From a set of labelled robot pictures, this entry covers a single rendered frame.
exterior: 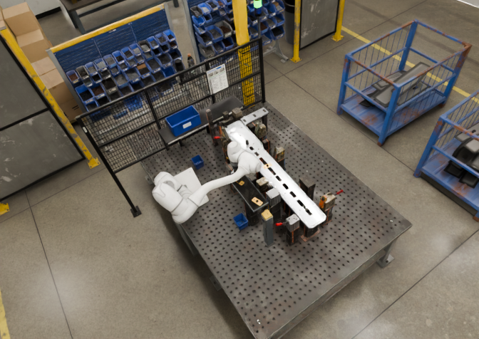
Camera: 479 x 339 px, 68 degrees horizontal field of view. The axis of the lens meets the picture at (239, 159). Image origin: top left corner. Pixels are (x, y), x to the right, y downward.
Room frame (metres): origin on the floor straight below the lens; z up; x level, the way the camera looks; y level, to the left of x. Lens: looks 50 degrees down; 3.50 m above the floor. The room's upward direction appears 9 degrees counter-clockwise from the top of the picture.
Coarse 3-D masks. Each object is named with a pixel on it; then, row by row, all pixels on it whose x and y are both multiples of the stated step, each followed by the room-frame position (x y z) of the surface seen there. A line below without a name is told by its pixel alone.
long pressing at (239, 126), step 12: (228, 132) 2.46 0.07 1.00; (240, 132) 2.44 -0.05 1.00; (240, 144) 2.29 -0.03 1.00; (252, 144) 2.26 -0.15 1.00; (264, 156) 2.09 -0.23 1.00; (276, 168) 1.93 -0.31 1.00; (276, 180) 1.80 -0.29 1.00; (288, 180) 1.78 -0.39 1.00; (288, 192) 1.66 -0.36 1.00; (300, 192) 1.64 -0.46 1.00; (288, 204) 1.54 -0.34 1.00; (312, 204) 1.51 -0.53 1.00; (300, 216) 1.42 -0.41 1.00; (312, 216) 1.40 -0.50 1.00; (324, 216) 1.39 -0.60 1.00; (312, 228) 1.31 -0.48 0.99
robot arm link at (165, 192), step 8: (160, 176) 1.91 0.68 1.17; (168, 176) 1.90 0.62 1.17; (160, 184) 1.51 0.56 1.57; (168, 184) 1.69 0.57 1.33; (176, 184) 1.83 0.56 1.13; (152, 192) 1.48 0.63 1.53; (160, 192) 1.45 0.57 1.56; (168, 192) 1.45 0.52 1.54; (176, 192) 1.47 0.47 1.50; (160, 200) 1.41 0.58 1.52; (168, 200) 1.41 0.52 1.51; (176, 200) 1.41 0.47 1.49; (168, 208) 1.38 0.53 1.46
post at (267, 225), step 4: (272, 216) 1.38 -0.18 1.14; (264, 220) 1.36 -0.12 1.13; (268, 220) 1.35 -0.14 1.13; (272, 220) 1.37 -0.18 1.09; (264, 224) 1.36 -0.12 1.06; (268, 224) 1.35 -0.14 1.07; (264, 228) 1.38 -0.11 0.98; (268, 228) 1.36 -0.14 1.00; (272, 228) 1.38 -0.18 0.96; (264, 232) 1.38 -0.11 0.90; (268, 232) 1.36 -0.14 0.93; (272, 232) 1.37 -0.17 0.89; (264, 236) 1.39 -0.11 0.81; (268, 236) 1.36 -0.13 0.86; (272, 236) 1.37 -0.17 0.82; (264, 240) 1.39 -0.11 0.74; (268, 240) 1.36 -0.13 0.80; (272, 240) 1.37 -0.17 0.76; (268, 244) 1.35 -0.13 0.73; (272, 244) 1.36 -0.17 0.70
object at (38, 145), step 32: (0, 64) 3.16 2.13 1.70; (0, 96) 3.08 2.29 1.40; (32, 96) 3.19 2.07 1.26; (0, 128) 2.99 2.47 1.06; (32, 128) 3.11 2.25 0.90; (64, 128) 3.23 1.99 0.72; (0, 160) 2.89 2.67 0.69; (32, 160) 3.01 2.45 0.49; (64, 160) 3.15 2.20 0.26; (96, 160) 3.31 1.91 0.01; (0, 192) 2.79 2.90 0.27
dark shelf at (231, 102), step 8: (232, 96) 2.96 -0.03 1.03; (216, 104) 2.88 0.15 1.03; (224, 104) 2.86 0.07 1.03; (232, 104) 2.84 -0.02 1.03; (240, 104) 2.82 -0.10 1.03; (200, 112) 2.79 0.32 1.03; (216, 112) 2.76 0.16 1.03; (216, 120) 2.66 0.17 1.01; (168, 128) 2.63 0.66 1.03; (192, 128) 2.57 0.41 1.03; (200, 128) 2.58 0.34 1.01; (160, 136) 2.56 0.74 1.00; (168, 136) 2.51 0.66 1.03; (176, 136) 2.50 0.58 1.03; (184, 136) 2.51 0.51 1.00; (168, 144) 2.43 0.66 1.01
